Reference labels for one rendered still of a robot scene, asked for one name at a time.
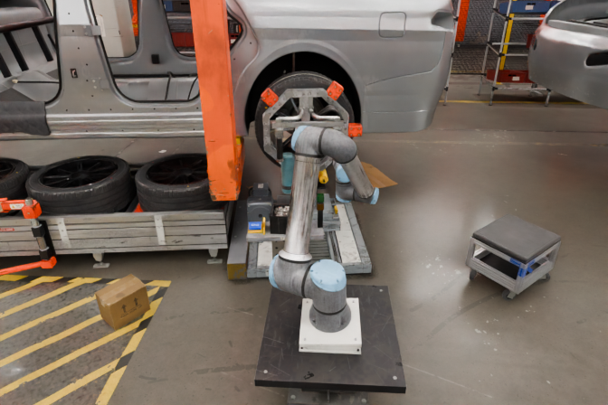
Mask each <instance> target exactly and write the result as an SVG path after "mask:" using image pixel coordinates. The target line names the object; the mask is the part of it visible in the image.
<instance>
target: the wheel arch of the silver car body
mask: <svg viewBox="0 0 608 405"><path fill-rule="evenodd" d="M293 52H295V71H308V72H310V71H313V72H317V73H318V74H322V75H324V76H326V77H328V78H330V79H331V80H333V81H335V82H337V83H338V84H340V85H341V86H342V87H343V88H344V90H343V92H344V94H345V95H346V97H347V99H348V101H349V103H350V105H351V107H352V109H353V112H354V117H355V123H360V124H361V125H362V124H363V106H362V100H361V97H360V93H359V90H358V88H357V85H356V83H355V81H354V80H353V78H352V76H351V75H350V74H349V72H348V71H347V70H346V68H345V67H344V66H343V65H341V64H340V63H339V62H338V61H336V60H335V59H333V58H332V57H330V56H328V55H326V54H324V53H322V52H316V51H310V50H298V51H292V52H286V53H284V54H282V55H280V56H278V57H276V58H275V59H273V60H272V61H270V62H269V63H267V64H266V65H265V66H264V67H263V68H262V69H261V70H260V71H259V73H258V74H257V75H256V77H255V78H254V80H253V82H252V84H251V86H250V88H249V90H248V93H247V96H246V99H245V103H244V109H243V124H244V130H245V134H246V136H248V134H249V129H250V124H251V122H253V121H254V120H255V115H256V109H257V105H258V103H259V100H260V98H261V94H262V93H263V92H264V91H265V90H266V89H267V88H268V86H269V85H270V84H272V83H273V82H274V81H275V80H276V79H279V78H280V77H281V76H282V74H283V72H284V71H286V72H285V74H286V75H287V74H288V73H292V53H293ZM285 74H284V75H285ZM319 98H320V99H321V100H322V102H323V104H324V106H327V105H328V103H327V102H326V101H325V100H324V99H323V98H322V97H319ZM336 115H337V114H336V113H335V112H334V111H330V112H328V113H327V114H326V116H336Z"/></svg>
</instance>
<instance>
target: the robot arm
mask: <svg viewBox="0 0 608 405"><path fill-rule="evenodd" d="M291 145H292V149H293V150H294V151H296V153H295V156H296V157H295V165H294V172H293V179H292V186H291V193H290V207H289V214H288V221H287V228H286V235H285V242H284V249H283V250H281V251H280V252H279V255H276V256H275V257H274V258H273V260H272V261H271V265H270V269H269V274H270V275H269V280H270V283H271V284H272V285H273V286H274V287H276V288H278V289H280V290H283V291H286V292H290V293H292V294H295V295H298V296H301V297H306V298H309V299H312V305H311V308H310V310H309V321H310V322H311V324H312V325H313V326H314V327H315V328H316V329H317V330H319V331H320V332H324V333H336V332H339V331H342V330H343V329H345V328H346V327H347V326H348V325H349V323H350V321H351V309H350V307H349V305H348V303H347V279H346V274H345V271H344V269H343V267H342V266H341V265H340V264H339V263H337V262H335V261H333V260H330V259H322V260H320V261H319V262H315V263H314V264H313V263H311V260H312V256H311V255H310V253H309V241H310V233H311V227H312V220H313V213H314V206H315V200H316V192H317V186H318V173H319V167H320V160H321V157H322V156H323V155H327V156H329V157H331V158H333V159H332V164H333V166H334V168H335V171H336V198H337V199H338V200H339V201H340V202H342V203H349V202H351V201H357V202H362V203H370V204H375V203H376V202H377V198H378V194H379V189H378V188H376V187H373V185H371V183H370V181H369V179H368V177H367V175H366V172H365V170H364V168H363V166H362V165H361V163H360V161H359V159H358V157H357V147H356V143H355V142H354V141H353V140H352V139H351V138H350V137H348V136H347V135H345V134H344V133H342V132H340V131H337V130H335V129H332V128H325V127H312V126H300V127H298V128H297V129H296V130H295V132H294V134H293V136H292V139H291Z"/></svg>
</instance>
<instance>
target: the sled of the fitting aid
mask: <svg viewBox="0 0 608 405"><path fill-rule="evenodd" d="M330 201H331V205H332V209H333V213H334V217H333V218H330V219H323V231H340V227H341V221H340V218H339V214H338V209H337V205H336V201H335V198H330Z"/></svg>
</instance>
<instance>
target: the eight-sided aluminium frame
mask: <svg viewBox="0 0 608 405"><path fill-rule="evenodd" d="M299 97H303V98H304V97H322V98H323V99H324V100H325V101H326V102H327V103H328V104H329V105H334V106H336V107H337V109H338V110H339V112H340V114H341V115H342V116H343V118H344V122H345V124H344V126H343V127H341V128H342V133H344V134H345V135H347V136H348V120H349V115H348V113H347V112H346V110H345V109H343V108H342V107H341V106H340V105H339V104H338V103H337V102H336V101H335V100H333V99H332V98H331V97H330V96H329V95H328V93H327V91H326V90H324V89H320V88H318V89H286V90H285V91H284V92H283V93H282V94H281V95H280V97H279V100H278V101H277V102H276V103H275V104H274V105H273V106H272V107H269V108H268V109H267V110H265V112H264V113H263V115H262V122H263V141H264V145H263V146H264V151H266V152H267V154H269V155H270V156H271V157H273V158H274V159H275V160H276V158H277V150H276V149H275V148H274V147H273V146H272V145H271V137H270V118H271V117H272V116H273V115H274V114H275V113H276V112H277V111H278V110H279V109H280V107H281V106H282V105H283V104H284V103H285V102H286V101H287V100H288V99H289V98H299ZM332 159H333V158H331V157H329V156H327V155H326V156H325V157H324V158H323V159H322V160H321V161H320V167H319V171H323V170H324V169H326V168H327V167H328V166H329V165H330V164H331V163H332Z"/></svg>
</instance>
